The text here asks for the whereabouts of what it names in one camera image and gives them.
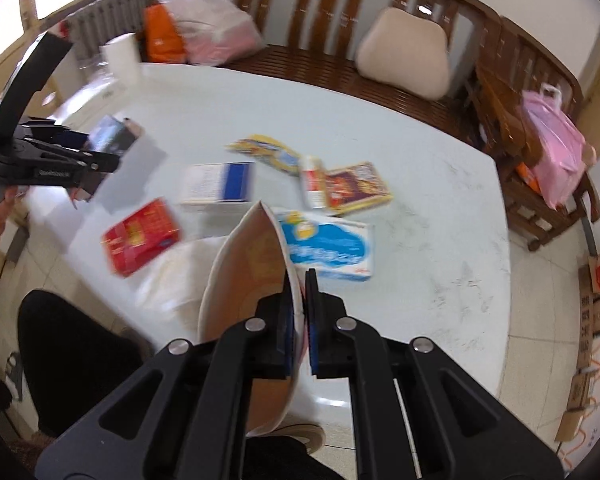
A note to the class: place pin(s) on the small white red bottle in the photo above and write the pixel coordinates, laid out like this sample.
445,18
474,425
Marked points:
312,179

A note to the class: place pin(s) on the blue white medicine box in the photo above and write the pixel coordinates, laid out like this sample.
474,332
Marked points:
219,183

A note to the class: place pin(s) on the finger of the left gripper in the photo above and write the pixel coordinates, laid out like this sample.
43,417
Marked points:
84,193

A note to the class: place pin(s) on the cardboard boxes on floor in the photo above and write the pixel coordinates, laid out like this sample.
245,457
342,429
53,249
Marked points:
584,393

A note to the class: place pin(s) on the person's black trouser leg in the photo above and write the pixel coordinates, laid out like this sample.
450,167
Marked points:
71,362

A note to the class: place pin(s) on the pink white plastic bag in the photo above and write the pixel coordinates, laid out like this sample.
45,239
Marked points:
214,32

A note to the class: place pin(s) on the blue white tissue pack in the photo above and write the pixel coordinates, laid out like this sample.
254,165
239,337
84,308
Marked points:
331,246

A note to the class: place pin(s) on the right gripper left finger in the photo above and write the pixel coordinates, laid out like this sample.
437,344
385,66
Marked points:
277,311

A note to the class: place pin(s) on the yellow blue snack wrapper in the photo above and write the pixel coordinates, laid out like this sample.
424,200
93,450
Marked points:
268,150

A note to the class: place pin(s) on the red snack box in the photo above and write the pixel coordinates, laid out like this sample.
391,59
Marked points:
135,241

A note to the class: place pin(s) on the beige cushion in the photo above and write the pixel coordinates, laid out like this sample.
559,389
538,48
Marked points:
406,52

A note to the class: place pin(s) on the dark snack packet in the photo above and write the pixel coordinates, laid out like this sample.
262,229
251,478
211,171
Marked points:
113,136

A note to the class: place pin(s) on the orange plastic bag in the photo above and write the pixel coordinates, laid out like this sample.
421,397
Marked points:
162,40

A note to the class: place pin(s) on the brown yellow snack bag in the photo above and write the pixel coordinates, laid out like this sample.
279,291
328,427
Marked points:
354,188

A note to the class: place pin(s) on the white paper towel roll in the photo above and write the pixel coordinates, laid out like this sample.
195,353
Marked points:
122,56

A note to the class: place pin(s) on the pink bag on chair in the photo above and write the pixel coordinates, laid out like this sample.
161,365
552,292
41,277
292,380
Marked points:
564,152

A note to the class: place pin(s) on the wooden bench sofa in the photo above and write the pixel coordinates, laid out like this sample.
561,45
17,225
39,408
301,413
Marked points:
315,41

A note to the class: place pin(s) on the white radiator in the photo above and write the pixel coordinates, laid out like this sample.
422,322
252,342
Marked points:
92,26

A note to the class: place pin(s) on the wooden armchair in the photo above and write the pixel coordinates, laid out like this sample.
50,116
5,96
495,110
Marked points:
513,143

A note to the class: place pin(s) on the white paper bowl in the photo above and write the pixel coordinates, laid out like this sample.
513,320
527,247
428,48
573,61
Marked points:
253,263

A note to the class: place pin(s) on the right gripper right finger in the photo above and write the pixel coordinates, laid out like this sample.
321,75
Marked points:
327,351

